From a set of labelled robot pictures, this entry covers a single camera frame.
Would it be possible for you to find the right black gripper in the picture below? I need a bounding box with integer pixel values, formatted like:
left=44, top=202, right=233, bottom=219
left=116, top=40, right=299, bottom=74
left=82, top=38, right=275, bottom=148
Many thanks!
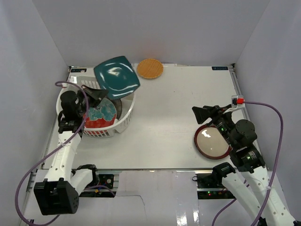
left=191, top=104, right=237, bottom=148

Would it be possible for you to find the red teal floral plate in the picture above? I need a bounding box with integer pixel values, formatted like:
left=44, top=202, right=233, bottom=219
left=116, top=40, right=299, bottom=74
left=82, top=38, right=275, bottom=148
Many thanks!
left=85, top=98, right=117, bottom=129

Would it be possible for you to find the grey reindeer round plate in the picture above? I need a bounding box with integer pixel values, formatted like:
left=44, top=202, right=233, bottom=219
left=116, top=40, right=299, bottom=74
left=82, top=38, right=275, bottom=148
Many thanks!
left=112, top=99, right=122, bottom=120

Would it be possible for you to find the red rimmed beige plate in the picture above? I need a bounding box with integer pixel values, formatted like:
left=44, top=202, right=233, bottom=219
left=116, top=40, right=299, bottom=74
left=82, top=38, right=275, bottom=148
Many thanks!
left=193, top=125, right=231, bottom=160

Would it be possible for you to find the dark teal square plate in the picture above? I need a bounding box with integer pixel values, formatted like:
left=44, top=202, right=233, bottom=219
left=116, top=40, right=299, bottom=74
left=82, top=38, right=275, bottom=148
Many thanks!
left=94, top=56, right=140, bottom=100

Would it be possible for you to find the orange woven round plate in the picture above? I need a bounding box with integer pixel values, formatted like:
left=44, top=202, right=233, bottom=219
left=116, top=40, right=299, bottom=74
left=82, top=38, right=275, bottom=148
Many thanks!
left=137, top=59, right=164, bottom=80

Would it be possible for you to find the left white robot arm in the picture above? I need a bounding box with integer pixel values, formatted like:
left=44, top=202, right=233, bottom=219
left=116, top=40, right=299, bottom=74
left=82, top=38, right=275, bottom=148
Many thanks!
left=33, top=85, right=108, bottom=216

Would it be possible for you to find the white plastic basket bin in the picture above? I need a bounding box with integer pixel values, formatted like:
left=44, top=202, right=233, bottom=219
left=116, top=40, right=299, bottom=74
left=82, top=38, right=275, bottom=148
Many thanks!
left=55, top=75, right=137, bottom=138

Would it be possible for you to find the left blue table label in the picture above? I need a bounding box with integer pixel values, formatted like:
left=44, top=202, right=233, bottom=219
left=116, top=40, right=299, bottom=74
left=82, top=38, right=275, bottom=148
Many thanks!
left=70, top=68, right=87, bottom=73

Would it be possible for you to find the blue table label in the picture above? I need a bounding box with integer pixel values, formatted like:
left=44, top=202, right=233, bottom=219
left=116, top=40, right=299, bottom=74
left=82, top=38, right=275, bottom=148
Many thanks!
left=70, top=68, right=87, bottom=73
left=212, top=66, right=228, bottom=71

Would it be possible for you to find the right blue table label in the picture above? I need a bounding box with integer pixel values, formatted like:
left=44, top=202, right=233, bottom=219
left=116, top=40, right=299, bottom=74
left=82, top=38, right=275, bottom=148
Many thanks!
left=212, top=66, right=228, bottom=71

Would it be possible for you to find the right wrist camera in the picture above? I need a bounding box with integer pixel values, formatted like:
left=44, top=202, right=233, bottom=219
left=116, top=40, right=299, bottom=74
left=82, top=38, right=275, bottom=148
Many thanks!
left=224, top=95, right=245, bottom=114

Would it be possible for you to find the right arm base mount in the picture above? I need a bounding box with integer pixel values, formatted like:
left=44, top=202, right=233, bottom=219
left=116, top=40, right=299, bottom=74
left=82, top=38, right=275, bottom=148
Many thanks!
left=192, top=173, right=235, bottom=200

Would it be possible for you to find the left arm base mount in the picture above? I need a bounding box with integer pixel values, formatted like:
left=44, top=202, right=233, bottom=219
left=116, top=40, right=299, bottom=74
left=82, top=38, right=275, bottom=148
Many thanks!
left=79, top=173, right=119, bottom=198

